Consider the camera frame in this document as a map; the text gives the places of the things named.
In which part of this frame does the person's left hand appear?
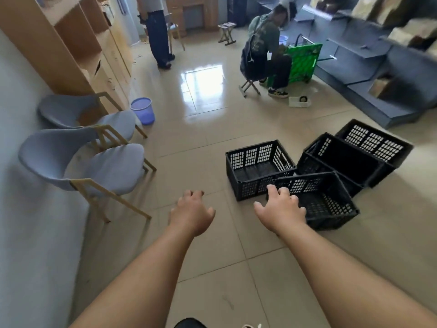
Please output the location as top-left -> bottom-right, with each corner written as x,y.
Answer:
169,190 -> 216,238

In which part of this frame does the person's right hand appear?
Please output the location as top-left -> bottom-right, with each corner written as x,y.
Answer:
253,184 -> 308,236

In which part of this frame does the person's left forearm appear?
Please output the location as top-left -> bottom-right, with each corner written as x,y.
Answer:
68,222 -> 199,328

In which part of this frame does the person's right forearm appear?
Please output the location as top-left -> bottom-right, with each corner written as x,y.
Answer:
275,218 -> 437,328

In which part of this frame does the black plastic crate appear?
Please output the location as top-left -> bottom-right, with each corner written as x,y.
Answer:
266,172 -> 360,232
296,132 -> 390,198
335,119 -> 414,188
225,140 -> 297,202

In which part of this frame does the white box with tape roll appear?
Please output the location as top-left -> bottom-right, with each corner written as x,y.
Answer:
288,95 -> 312,108

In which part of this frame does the person's black shoe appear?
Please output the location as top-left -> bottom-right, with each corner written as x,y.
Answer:
174,317 -> 207,328

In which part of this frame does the small folding stool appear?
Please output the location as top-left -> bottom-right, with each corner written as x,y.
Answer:
217,22 -> 238,47
239,78 -> 262,99

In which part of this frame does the blue chair with wooden legs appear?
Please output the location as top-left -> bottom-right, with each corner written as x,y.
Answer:
37,92 -> 148,147
18,125 -> 157,224

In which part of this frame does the purple plastic wastebasket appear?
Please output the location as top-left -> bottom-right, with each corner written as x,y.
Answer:
130,97 -> 155,126

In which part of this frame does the green folding cart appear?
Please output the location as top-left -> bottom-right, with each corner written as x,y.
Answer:
267,33 -> 324,88

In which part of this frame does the brown cardboard box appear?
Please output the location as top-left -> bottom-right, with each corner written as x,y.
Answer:
368,76 -> 394,100

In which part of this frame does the dark blue display shelving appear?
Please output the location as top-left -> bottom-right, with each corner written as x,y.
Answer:
255,0 -> 437,131

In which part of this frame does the black cabinet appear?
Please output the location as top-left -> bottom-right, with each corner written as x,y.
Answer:
227,0 -> 249,28

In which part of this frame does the row of brown paper packages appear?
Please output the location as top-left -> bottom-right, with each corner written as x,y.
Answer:
313,0 -> 437,59

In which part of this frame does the wooden desk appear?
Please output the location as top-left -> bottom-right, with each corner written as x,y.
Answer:
163,0 -> 219,38

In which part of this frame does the wooden shelf unit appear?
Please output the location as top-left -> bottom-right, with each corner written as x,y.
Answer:
0,0 -> 134,115

